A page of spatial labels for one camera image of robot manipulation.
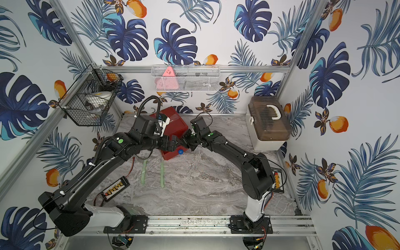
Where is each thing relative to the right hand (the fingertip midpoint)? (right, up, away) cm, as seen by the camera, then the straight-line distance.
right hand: (176, 140), depth 83 cm
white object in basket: (-39, +21, -2) cm, 44 cm away
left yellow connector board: (-33, -26, +2) cm, 42 cm away
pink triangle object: (-6, +34, +7) cm, 35 cm away
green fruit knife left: (-21, -20, +10) cm, 30 cm away
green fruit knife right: (-10, -18, +10) cm, 23 cm away
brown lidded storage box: (+55, +10, +14) cm, 57 cm away
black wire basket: (-50, +36, +10) cm, 62 cm away
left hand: (0, +2, -12) cm, 13 cm away
